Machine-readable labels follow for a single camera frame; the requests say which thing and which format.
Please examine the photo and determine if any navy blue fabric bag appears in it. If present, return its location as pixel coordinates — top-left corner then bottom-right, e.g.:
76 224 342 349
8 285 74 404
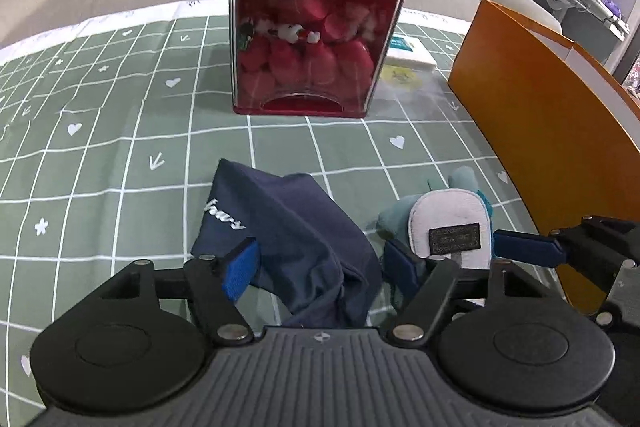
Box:
191 159 382 329

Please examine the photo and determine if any clear plastic zip bag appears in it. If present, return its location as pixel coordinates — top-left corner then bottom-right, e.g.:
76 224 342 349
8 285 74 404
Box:
374 65 454 104

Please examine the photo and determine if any white teal tissue pack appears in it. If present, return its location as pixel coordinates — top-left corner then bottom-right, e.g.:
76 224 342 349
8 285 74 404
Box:
384 36 437 70

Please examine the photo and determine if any orange white cardboard box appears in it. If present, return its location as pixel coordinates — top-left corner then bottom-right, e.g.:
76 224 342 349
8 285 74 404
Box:
447 0 640 316

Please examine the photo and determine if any green grid tablecloth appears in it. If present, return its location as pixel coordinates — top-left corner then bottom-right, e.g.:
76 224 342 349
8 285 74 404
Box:
1 0 535 426

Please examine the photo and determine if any red transparent cube box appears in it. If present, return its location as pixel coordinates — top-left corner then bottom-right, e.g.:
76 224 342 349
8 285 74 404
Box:
229 0 404 118

